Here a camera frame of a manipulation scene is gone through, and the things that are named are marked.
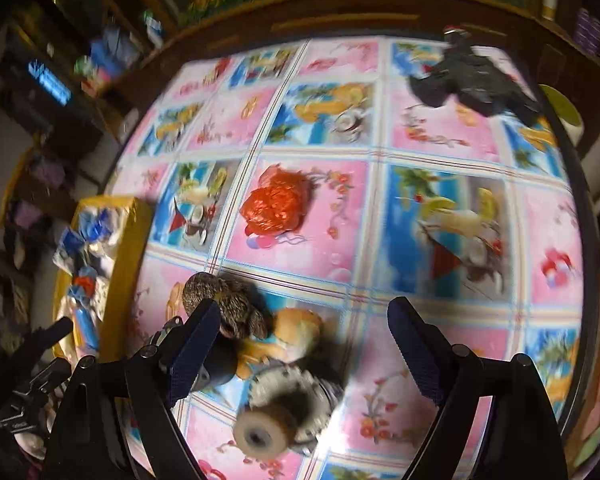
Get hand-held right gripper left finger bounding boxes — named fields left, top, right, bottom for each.
left=42, top=297, right=223, bottom=480

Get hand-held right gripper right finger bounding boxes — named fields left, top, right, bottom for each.
left=386, top=296, right=568, bottom=480

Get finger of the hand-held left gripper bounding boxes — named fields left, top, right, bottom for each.
left=22, top=316, right=75, bottom=357

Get blue and red cloth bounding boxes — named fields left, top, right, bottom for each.
left=72, top=269, right=101, bottom=293

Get yellow cardboard box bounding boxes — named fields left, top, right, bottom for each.
left=52, top=195, right=156, bottom=367

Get red plastic bag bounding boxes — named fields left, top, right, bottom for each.
left=240, top=162, right=314, bottom=237

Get beige soft ball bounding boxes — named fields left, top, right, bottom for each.
left=272, top=307, right=327, bottom=357

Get beige rubber roller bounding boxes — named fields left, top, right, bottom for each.
left=232, top=405, right=302, bottom=459

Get white toothed gear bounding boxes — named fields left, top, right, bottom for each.
left=247, top=362, right=344, bottom=442

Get blue lit device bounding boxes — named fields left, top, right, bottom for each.
left=27, top=60, right=74, bottom=107

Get black plastic part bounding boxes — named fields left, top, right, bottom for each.
left=409, top=25, right=544, bottom=129

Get green cup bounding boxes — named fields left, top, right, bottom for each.
left=537, top=84, right=584, bottom=142

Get blue packets on shelf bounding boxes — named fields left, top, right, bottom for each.
left=87, top=30, right=142, bottom=82

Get white bottle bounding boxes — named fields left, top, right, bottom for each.
left=142, top=12, right=167, bottom=49

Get purple cans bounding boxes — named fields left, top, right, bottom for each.
left=575, top=7, right=600, bottom=57

